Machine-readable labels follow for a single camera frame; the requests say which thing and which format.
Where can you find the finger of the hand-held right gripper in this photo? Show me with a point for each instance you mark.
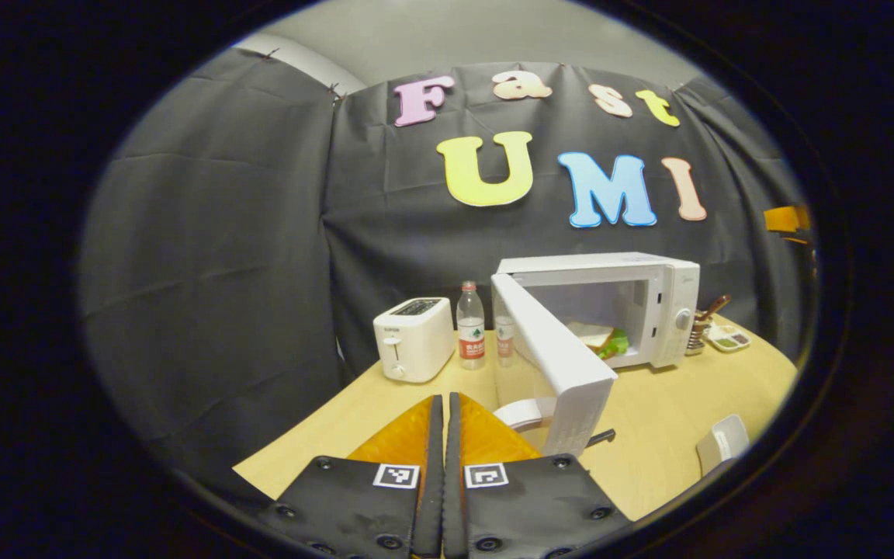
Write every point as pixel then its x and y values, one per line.
pixel 787 221

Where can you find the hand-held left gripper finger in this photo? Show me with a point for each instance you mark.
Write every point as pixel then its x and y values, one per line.
pixel 435 481
pixel 453 481

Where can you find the white microwave oven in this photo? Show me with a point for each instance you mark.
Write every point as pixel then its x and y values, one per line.
pixel 571 373

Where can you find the sandwich with green lettuce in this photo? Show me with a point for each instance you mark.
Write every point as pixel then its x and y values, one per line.
pixel 598 338

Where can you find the white divided snack dish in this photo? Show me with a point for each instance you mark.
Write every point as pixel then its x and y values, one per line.
pixel 729 338

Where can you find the white toaster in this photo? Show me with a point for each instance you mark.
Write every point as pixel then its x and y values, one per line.
pixel 414 341

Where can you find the clear red label water bottle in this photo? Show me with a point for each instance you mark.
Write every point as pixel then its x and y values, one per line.
pixel 471 330

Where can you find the white ridged dish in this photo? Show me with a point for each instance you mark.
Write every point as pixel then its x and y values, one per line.
pixel 721 446

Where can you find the black backdrop cloth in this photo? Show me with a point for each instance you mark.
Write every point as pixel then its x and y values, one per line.
pixel 222 256

